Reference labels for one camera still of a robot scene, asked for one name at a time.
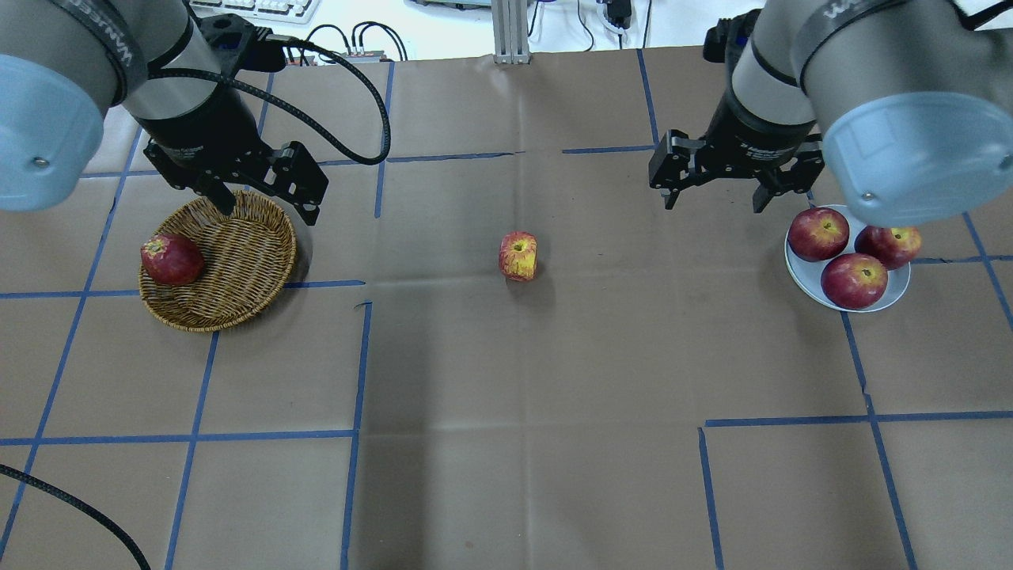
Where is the round wicker basket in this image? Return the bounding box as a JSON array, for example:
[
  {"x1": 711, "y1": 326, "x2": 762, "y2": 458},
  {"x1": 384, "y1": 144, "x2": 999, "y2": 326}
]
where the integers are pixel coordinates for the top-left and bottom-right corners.
[{"x1": 138, "y1": 190, "x2": 299, "y2": 333}]

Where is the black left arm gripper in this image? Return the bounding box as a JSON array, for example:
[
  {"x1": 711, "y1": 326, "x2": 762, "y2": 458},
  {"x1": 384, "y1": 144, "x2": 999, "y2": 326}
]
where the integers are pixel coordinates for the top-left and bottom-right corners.
[{"x1": 142, "y1": 95, "x2": 328, "y2": 226}]

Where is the red yellow apple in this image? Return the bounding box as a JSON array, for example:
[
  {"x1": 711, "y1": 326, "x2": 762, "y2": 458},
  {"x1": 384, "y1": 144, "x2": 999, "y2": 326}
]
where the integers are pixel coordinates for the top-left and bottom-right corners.
[{"x1": 497, "y1": 231, "x2": 538, "y2": 283}]

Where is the apple on plate front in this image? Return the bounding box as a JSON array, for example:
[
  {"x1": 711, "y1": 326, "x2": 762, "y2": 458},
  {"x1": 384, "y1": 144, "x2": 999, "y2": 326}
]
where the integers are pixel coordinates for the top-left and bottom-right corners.
[{"x1": 820, "y1": 253, "x2": 889, "y2": 310}]

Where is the apple on plate left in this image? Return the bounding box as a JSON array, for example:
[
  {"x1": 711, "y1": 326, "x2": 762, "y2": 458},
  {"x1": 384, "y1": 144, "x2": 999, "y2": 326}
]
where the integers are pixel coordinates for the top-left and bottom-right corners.
[{"x1": 787, "y1": 208, "x2": 851, "y2": 262}]

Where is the aluminium frame post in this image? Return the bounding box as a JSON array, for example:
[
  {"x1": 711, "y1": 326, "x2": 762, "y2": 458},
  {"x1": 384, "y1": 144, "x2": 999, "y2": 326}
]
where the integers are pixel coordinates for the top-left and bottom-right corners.
[{"x1": 491, "y1": 0, "x2": 531, "y2": 65}]

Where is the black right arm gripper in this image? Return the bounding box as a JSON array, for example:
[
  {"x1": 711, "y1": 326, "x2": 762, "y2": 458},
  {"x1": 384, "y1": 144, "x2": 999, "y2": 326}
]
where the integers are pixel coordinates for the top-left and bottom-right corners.
[{"x1": 649, "y1": 88, "x2": 825, "y2": 214}]

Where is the white keyboard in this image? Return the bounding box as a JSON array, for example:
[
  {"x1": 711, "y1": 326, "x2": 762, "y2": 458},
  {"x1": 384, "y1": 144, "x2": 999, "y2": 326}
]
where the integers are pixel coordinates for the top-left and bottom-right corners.
[{"x1": 187, "y1": 1, "x2": 324, "y2": 25}]

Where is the apple on plate back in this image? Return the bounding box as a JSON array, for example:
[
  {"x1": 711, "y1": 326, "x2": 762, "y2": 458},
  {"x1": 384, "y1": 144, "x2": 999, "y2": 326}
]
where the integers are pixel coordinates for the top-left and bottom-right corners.
[{"x1": 854, "y1": 225, "x2": 923, "y2": 271}]

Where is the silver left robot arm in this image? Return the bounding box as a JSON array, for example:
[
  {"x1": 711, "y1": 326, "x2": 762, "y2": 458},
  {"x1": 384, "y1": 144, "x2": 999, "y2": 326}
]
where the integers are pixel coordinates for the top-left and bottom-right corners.
[{"x1": 1, "y1": 1, "x2": 328, "y2": 225}]

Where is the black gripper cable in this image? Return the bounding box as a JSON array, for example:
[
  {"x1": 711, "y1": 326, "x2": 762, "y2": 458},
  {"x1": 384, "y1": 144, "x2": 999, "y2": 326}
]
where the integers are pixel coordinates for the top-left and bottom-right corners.
[{"x1": 150, "y1": 36, "x2": 393, "y2": 167}]

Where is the dark red apple in basket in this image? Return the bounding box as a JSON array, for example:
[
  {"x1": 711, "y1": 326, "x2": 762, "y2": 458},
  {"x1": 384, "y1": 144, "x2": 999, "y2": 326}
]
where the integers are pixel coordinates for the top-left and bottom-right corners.
[{"x1": 140, "y1": 234, "x2": 205, "y2": 287}]

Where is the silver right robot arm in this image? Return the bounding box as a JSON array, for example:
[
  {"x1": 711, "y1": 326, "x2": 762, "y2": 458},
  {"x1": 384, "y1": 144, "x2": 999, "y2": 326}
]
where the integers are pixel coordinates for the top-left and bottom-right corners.
[{"x1": 648, "y1": 1, "x2": 1012, "y2": 226}]

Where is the light blue plate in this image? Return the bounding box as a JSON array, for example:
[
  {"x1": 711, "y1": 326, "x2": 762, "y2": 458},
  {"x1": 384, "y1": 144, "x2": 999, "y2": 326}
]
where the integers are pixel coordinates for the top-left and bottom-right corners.
[{"x1": 784, "y1": 203, "x2": 911, "y2": 313}]

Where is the apple on plate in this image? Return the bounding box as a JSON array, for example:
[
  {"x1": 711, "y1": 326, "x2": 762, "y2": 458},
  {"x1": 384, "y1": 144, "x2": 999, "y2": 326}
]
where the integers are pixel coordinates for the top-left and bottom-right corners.
[
  {"x1": 820, "y1": 253, "x2": 889, "y2": 310},
  {"x1": 787, "y1": 208, "x2": 851, "y2": 262},
  {"x1": 854, "y1": 225, "x2": 923, "y2": 271}
]

